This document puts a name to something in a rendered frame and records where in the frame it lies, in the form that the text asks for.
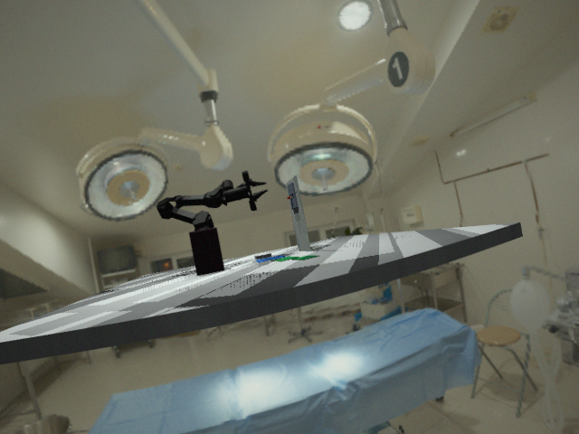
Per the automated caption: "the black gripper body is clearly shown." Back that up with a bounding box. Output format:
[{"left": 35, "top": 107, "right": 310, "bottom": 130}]
[{"left": 233, "top": 171, "right": 257, "bottom": 211}]

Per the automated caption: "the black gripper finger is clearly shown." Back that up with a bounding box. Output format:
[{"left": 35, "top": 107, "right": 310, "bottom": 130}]
[
  {"left": 253, "top": 189, "right": 268, "bottom": 202},
  {"left": 250, "top": 178, "right": 266, "bottom": 186}
]

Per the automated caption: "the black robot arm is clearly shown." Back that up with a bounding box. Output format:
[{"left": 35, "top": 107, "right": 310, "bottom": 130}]
[{"left": 156, "top": 180, "right": 237, "bottom": 231}]

